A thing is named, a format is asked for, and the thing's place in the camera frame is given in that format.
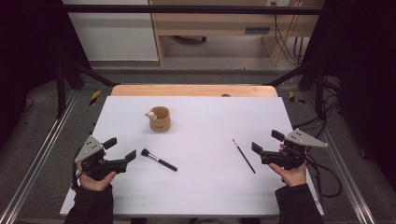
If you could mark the yellow clamp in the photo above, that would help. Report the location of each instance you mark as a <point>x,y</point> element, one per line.
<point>95,97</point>
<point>292,97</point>

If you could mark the person's right hand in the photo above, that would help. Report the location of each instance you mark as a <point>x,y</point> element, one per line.
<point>292,178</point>

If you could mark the black curtain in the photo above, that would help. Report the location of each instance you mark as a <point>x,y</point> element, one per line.
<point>28,46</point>
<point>367,77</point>

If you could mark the thick black makeup brush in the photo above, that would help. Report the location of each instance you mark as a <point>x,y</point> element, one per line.
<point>158,160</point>

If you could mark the yellow clamp left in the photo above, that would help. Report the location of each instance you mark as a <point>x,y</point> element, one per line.
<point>95,97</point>

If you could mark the white cabinet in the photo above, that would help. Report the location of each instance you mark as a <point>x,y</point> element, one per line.
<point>115,37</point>

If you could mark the tan cup with animal figure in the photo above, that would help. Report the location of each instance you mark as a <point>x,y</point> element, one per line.
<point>160,121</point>

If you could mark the wooden table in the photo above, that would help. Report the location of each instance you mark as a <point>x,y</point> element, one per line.
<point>186,90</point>

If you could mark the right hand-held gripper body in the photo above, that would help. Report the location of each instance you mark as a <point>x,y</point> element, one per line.
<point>285,157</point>

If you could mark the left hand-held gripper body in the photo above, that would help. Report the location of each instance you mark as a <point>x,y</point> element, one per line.
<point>93,161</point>

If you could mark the black horizontal frame bar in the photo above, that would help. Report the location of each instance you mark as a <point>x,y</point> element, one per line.
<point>186,9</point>

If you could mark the yellow clamp right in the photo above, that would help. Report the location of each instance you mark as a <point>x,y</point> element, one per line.
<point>292,97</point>

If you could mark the metal floor rail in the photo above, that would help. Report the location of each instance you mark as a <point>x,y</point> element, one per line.
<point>345,174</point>
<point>40,152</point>

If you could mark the person's left hand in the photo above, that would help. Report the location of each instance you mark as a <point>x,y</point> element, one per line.
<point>93,184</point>

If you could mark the black frame stand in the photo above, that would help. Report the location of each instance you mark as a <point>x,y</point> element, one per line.
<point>319,90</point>
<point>60,93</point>

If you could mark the white table cover board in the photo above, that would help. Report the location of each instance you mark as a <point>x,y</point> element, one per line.
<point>199,186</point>

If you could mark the thin black makeup brush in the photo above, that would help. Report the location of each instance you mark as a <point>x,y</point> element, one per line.
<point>243,156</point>

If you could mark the light wooden shelf unit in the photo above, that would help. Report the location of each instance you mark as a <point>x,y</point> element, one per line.
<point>214,20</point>

